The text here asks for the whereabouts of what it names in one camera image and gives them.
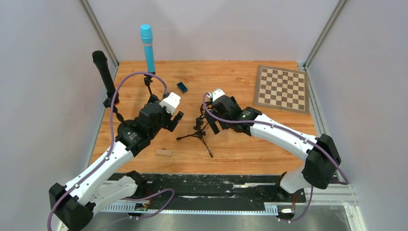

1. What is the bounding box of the wooden chessboard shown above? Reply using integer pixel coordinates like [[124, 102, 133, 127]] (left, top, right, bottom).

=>
[[253, 65, 310, 115]]

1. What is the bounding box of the black tripod shock-mount stand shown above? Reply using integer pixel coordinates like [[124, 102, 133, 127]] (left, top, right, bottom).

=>
[[176, 102, 214, 158]]

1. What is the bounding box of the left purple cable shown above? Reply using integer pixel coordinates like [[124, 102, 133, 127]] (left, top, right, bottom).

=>
[[47, 71, 176, 231]]

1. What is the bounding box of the black tripod clip mic stand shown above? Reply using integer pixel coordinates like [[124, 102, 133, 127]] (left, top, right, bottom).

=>
[[144, 75, 159, 103]]

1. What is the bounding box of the blue toy brick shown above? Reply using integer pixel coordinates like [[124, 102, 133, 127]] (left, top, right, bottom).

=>
[[177, 82, 188, 93]]

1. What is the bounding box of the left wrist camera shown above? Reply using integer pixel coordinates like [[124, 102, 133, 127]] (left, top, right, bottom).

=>
[[159, 92, 181, 115]]

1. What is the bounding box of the black microphone orange end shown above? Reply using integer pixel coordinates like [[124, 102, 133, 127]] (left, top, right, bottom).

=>
[[92, 51, 116, 108]]

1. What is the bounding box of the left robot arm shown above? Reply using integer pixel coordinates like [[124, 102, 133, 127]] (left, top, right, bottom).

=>
[[49, 93, 183, 231]]

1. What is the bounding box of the small wooden block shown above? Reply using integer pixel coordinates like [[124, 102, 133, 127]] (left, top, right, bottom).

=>
[[156, 149, 173, 157]]

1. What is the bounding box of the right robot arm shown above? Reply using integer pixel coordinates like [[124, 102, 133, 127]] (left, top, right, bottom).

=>
[[203, 90, 341, 193]]

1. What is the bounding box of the black round-base mic stand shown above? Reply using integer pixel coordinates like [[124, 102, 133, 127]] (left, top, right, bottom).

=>
[[103, 92, 127, 127]]

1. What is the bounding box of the blue microphone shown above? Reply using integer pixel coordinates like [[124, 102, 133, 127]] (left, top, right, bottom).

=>
[[140, 24, 155, 74]]

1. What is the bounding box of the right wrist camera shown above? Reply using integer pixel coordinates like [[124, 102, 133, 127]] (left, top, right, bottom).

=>
[[210, 88, 225, 102]]

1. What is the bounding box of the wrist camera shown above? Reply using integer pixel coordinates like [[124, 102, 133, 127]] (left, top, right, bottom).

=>
[[210, 88, 225, 102], [159, 92, 181, 115]]

